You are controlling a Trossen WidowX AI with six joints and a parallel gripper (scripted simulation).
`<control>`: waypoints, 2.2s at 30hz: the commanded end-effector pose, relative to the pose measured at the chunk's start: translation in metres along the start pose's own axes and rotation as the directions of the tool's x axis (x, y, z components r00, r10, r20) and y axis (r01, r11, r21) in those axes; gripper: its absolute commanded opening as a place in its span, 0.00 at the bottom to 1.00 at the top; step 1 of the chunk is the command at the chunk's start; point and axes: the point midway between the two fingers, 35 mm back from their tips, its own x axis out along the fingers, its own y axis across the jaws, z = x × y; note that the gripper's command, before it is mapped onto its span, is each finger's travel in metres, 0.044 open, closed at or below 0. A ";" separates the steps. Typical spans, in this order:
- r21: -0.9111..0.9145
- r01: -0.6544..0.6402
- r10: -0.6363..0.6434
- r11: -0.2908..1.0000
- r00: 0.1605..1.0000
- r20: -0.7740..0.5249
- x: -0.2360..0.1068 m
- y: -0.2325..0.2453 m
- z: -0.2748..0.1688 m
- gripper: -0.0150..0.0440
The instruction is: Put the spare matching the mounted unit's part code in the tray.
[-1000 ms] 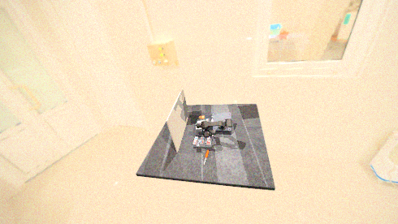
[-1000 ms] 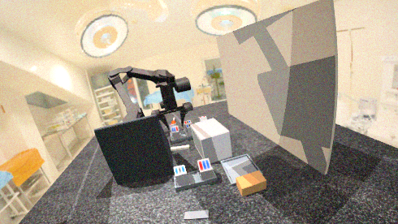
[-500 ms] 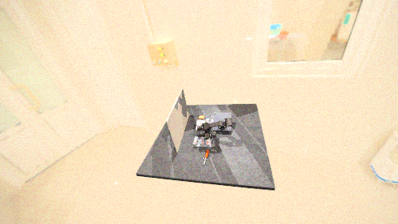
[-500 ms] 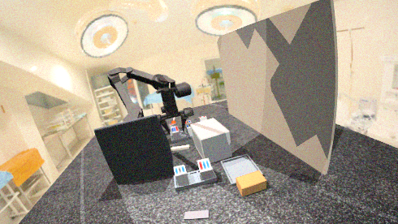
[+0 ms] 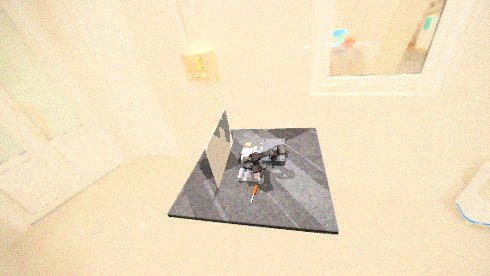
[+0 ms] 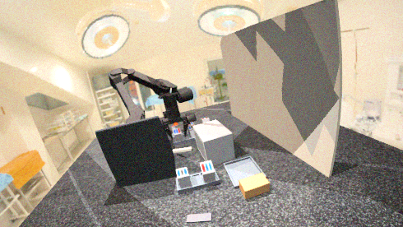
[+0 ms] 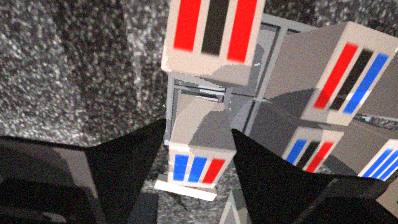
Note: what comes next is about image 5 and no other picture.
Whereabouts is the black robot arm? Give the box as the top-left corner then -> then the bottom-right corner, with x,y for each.
243,144 -> 287,173

